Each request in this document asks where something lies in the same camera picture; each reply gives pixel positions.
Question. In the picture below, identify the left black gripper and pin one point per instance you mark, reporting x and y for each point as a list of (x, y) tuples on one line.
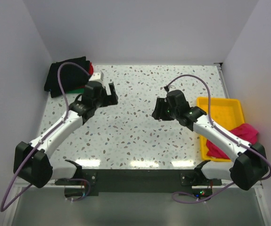
[(109, 100)]

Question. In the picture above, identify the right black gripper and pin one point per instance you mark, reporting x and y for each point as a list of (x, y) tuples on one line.
[(158, 112)]

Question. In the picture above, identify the black t shirt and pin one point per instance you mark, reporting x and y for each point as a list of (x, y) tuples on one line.
[(71, 76), (55, 93)]

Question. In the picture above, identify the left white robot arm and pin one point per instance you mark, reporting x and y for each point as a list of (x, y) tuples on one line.
[(32, 160)]

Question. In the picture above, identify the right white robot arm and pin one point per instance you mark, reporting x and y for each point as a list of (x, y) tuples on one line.
[(248, 162)]

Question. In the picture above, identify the folded green t shirt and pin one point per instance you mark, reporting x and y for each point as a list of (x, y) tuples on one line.
[(76, 91)]

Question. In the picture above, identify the folded red t shirt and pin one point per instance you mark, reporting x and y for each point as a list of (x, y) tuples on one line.
[(91, 69)]

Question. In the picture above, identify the folded black t shirt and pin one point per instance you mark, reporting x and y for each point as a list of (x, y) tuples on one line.
[(55, 93)]

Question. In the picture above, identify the yellow plastic tray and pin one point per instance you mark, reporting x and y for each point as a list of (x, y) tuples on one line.
[(227, 113)]

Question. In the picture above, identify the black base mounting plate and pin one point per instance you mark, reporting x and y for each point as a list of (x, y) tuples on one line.
[(98, 181)]

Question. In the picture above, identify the crumpled pink t shirt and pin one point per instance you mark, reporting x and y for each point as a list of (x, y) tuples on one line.
[(244, 131)]

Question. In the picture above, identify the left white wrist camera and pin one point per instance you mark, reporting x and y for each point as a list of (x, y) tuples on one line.
[(97, 76)]

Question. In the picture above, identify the aluminium frame rail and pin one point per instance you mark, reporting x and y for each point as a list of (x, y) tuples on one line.
[(265, 212)]

